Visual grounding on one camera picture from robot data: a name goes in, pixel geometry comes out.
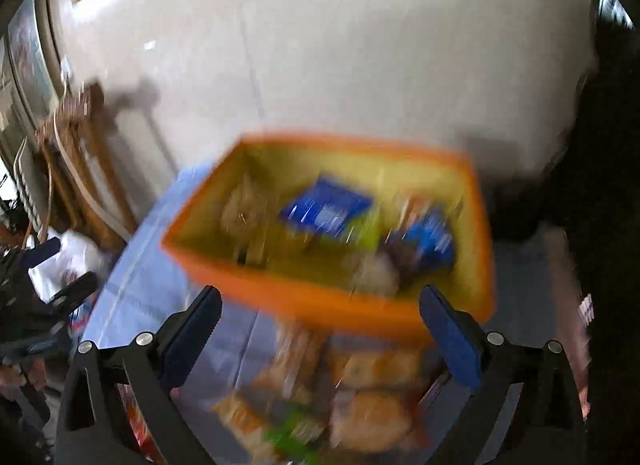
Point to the small blue snack packet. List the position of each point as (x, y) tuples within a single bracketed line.
[(430, 240)]

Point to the pink cloth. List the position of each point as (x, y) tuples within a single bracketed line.
[(567, 295)]

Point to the orange storage box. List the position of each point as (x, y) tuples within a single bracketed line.
[(310, 302)]

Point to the white plastic bag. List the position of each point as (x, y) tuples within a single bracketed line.
[(82, 257)]

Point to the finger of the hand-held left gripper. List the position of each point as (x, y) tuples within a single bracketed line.
[(75, 289)]

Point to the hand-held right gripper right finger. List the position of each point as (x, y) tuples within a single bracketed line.
[(452, 340)]

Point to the blue striped cloth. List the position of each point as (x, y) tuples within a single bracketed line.
[(145, 275)]

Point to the pile of snack packets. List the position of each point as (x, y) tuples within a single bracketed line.
[(370, 395)]

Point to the large blue snack packet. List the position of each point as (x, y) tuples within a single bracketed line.
[(325, 210)]

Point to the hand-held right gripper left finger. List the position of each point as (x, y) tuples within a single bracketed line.
[(197, 330)]

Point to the tan snack packet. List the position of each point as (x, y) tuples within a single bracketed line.
[(244, 210)]

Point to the yellow-green snack packet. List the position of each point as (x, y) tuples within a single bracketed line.
[(357, 232)]

